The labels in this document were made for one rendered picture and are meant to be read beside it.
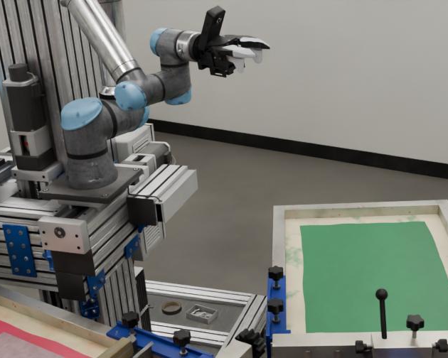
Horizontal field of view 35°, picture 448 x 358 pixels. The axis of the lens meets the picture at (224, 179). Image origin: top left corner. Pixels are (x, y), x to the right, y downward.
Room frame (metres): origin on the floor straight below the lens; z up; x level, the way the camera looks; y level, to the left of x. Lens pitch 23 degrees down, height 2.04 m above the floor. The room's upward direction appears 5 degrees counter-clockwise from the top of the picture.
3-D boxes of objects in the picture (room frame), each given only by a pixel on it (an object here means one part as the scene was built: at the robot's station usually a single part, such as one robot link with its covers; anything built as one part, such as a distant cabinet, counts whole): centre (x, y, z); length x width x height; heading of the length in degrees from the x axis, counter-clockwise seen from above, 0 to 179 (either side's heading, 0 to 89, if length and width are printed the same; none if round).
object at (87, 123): (1.94, 0.38, 1.42); 0.13 x 0.12 x 0.14; 134
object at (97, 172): (1.94, 0.38, 1.31); 0.15 x 0.15 x 0.10
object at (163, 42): (1.84, 0.10, 1.65); 0.11 x 0.08 x 0.09; 44
